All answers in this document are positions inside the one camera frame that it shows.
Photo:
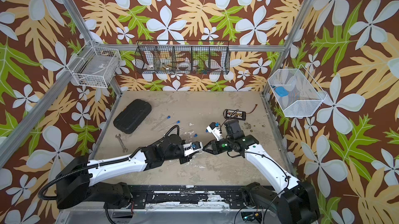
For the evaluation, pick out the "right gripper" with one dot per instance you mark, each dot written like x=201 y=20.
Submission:
x=215 y=149

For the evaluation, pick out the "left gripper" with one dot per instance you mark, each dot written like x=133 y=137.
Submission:
x=182 y=142

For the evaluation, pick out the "clear test tube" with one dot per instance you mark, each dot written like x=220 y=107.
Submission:
x=158 y=124
x=167 y=127

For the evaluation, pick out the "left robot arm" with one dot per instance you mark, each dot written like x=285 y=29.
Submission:
x=84 y=180

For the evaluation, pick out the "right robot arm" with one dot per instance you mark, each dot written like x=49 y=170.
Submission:
x=293 y=201

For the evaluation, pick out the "metal wrench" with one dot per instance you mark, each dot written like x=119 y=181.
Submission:
x=118 y=137

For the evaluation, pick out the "black tool case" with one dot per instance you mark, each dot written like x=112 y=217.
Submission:
x=132 y=116

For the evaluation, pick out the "blue item in basket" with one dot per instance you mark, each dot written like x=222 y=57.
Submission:
x=281 y=91

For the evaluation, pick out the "white mesh basket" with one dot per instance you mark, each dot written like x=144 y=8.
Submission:
x=305 y=94

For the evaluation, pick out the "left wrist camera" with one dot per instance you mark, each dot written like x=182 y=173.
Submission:
x=192 y=148

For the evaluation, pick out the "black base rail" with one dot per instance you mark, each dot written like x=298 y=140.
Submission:
x=152 y=197

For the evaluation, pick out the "black wire basket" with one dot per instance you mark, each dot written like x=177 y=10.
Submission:
x=202 y=57

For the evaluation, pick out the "white wire basket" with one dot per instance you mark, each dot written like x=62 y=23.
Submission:
x=95 y=66

